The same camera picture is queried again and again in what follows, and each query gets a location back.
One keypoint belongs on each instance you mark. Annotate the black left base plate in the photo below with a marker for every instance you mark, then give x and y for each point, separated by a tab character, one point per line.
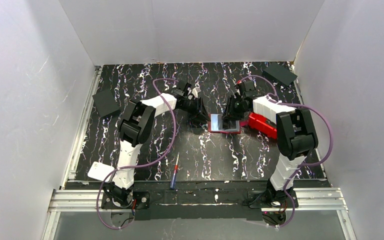
125	200

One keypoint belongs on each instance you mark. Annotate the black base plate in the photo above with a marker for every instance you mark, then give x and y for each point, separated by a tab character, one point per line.
271	202
125	200

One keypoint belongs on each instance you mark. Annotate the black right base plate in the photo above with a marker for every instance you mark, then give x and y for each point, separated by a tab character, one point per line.
271	202

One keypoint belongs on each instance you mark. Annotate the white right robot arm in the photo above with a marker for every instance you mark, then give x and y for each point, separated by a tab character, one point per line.
295	132

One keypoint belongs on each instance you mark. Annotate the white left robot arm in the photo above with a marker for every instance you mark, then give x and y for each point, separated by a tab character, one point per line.
139	116

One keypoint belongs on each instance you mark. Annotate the blue red screwdriver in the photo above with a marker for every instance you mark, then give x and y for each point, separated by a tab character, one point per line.
172	185

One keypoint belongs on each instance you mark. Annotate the black block far right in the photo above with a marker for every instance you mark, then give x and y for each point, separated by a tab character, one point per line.
278	73

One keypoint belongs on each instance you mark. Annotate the aluminium front rail frame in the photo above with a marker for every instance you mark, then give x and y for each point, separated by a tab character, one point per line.
200	202

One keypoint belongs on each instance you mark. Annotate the red plastic bin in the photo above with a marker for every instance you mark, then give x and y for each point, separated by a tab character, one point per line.
263	125

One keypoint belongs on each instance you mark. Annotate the aluminium left side rail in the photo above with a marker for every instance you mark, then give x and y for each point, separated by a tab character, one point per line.
71	168

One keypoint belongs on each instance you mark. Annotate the red leather card holder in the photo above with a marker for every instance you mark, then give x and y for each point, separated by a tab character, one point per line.
217	125

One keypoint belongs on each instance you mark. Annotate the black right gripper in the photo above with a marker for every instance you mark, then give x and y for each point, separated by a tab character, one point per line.
232	111

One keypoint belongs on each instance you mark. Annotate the black block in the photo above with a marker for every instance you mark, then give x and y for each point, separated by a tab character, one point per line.
105	103
278	73

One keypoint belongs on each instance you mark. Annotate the white card near left base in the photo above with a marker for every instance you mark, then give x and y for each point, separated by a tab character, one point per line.
101	172

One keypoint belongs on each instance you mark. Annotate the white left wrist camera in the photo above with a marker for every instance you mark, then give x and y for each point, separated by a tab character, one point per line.
196	92

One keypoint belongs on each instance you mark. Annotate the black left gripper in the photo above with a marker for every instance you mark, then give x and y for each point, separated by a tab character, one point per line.
194	105

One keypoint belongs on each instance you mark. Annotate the black block far left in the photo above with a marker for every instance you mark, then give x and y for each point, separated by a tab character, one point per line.
105	103

